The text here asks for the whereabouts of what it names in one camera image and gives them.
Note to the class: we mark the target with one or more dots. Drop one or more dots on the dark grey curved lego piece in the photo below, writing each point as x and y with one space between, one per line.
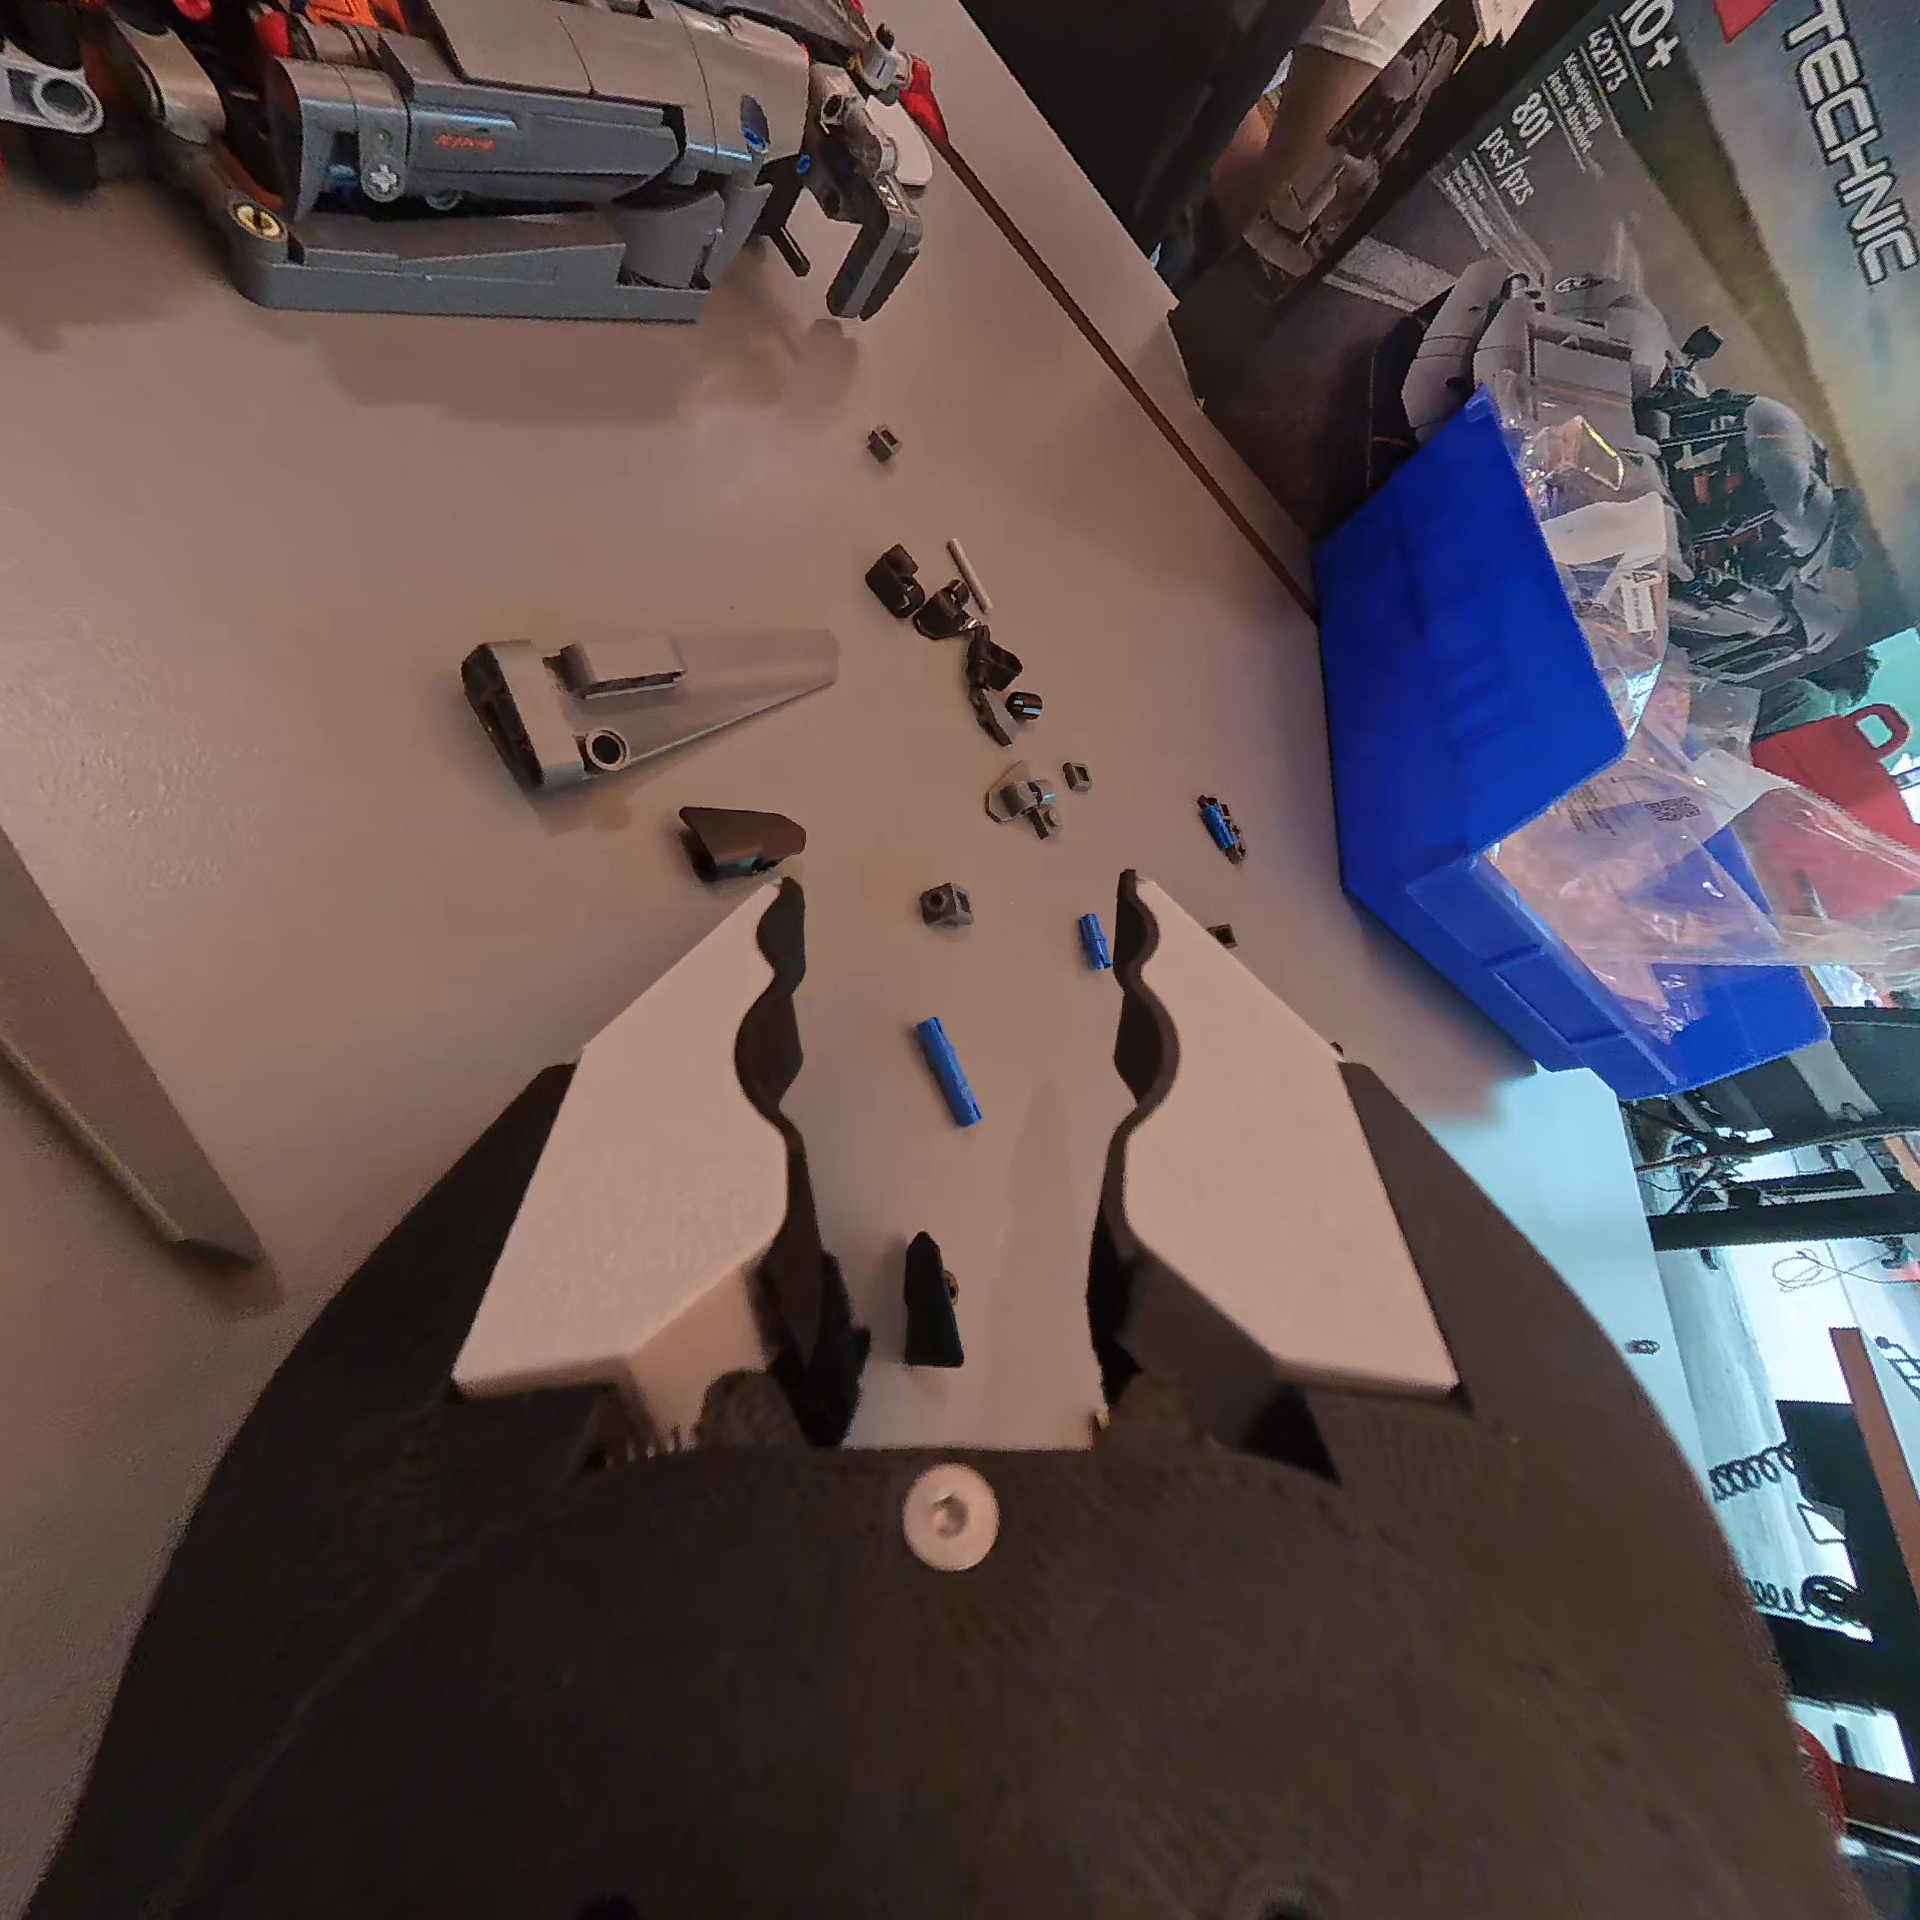
734 838

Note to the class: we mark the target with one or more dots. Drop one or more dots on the blue plastic bin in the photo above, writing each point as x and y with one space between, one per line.
1471 749

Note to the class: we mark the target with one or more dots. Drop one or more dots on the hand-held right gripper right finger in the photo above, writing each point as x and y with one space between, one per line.
1277 1200

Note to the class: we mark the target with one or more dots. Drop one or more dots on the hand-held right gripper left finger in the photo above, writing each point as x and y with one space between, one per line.
630 1200

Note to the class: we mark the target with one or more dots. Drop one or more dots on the light grey lego connector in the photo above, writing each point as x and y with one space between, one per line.
1022 792

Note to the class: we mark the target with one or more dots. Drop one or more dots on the dark grey lego cube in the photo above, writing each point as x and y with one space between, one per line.
944 906

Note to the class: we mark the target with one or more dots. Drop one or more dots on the grey lego vehicle model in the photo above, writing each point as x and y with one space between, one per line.
494 134

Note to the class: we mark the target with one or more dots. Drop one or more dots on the white lego axle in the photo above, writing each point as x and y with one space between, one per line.
972 572

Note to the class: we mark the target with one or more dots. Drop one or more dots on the black lego wedge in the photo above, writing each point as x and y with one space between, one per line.
932 1300

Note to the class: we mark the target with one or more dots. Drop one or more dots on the lego set box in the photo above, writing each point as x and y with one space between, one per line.
1650 224

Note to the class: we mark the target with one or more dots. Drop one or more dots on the blue and black lego pin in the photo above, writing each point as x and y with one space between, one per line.
1224 825

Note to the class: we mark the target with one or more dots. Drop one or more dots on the clear plastic bags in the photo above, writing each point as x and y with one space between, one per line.
1650 749

